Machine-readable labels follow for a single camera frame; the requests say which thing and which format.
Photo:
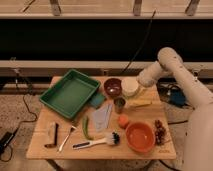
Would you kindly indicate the dark red bowl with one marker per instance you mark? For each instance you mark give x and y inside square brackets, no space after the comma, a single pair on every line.
[112,87]

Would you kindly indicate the green chili pepper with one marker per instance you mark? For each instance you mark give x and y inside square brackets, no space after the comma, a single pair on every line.
[85,128]

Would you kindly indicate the wooden table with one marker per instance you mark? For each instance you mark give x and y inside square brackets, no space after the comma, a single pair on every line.
[147,114]

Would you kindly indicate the green plastic tray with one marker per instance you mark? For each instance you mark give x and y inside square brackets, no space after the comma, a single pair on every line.
[69,95]

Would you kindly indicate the orange bowl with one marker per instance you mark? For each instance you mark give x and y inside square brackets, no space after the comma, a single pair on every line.
[140,137]

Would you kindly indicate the grey metal cup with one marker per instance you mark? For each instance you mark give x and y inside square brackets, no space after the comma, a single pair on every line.
[119,104]

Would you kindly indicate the yellow banana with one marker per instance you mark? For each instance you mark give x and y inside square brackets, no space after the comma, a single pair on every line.
[139,103]

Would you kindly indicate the white plastic cup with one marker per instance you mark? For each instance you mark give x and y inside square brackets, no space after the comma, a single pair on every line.
[129,86]

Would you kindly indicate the teal sponge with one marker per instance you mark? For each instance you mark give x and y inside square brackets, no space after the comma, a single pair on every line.
[97,100]

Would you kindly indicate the red grape bunch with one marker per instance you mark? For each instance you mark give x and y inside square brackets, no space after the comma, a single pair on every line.
[160,132]

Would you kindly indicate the silver fork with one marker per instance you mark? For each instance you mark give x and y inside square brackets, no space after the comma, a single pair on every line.
[66,138]

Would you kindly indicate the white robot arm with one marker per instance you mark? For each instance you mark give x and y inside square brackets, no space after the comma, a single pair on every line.
[198,149]

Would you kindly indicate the white dish brush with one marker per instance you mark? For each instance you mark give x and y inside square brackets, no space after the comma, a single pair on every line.
[112,138]

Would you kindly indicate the grey cloth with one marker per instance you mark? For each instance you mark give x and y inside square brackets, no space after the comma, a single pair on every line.
[101,117]

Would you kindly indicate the orange fruit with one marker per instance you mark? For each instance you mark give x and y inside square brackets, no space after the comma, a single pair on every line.
[123,121]

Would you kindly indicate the black power adapter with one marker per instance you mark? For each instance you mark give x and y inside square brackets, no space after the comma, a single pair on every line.
[5,140]

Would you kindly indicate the brown handled spatula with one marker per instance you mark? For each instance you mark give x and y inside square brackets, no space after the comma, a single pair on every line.
[51,135]

